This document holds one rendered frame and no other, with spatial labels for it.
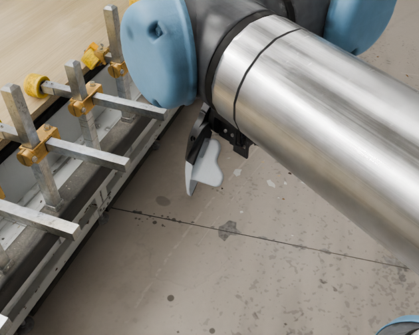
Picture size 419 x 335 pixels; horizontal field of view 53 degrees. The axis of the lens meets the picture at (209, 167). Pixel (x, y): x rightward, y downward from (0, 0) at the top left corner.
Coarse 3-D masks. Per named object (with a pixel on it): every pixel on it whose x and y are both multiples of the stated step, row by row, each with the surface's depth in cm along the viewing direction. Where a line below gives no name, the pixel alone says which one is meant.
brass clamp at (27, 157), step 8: (40, 128) 126; (56, 128) 126; (40, 136) 123; (48, 136) 123; (56, 136) 127; (40, 144) 121; (24, 152) 118; (32, 152) 119; (40, 152) 121; (48, 152) 125; (24, 160) 119; (32, 160) 119; (40, 160) 122
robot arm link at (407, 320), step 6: (396, 318) 56; (402, 318) 55; (408, 318) 54; (414, 318) 54; (390, 324) 55; (396, 324) 54; (402, 324) 54; (408, 324) 53; (414, 324) 53; (378, 330) 57; (384, 330) 55; (390, 330) 54; (396, 330) 53; (402, 330) 52; (408, 330) 50; (414, 330) 49
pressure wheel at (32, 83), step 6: (30, 78) 144; (36, 78) 144; (42, 78) 145; (48, 78) 148; (24, 84) 144; (30, 84) 144; (36, 84) 143; (24, 90) 146; (30, 90) 145; (36, 90) 144; (36, 96) 146; (42, 96) 147
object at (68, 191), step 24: (120, 120) 172; (144, 120) 178; (120, 144) 163; (96, 168) 152; (72, 192) 144; (72, 216) 144; (24, 240) 129; (48, 240) 133; (24, 264) 125; (0, 288) 118; (0, 312) 120
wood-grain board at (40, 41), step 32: (0, 0) 210; (32, 0) 210; (64, 0) 210; (96, 0) 210; (128, 0) 210; (0, 32) 185; (32, 32) 185; (64, 32) 185; (96, 32) 185; (0, 64) 165; (32, 64) 165; (0, 96) 150; (32, 96) 150
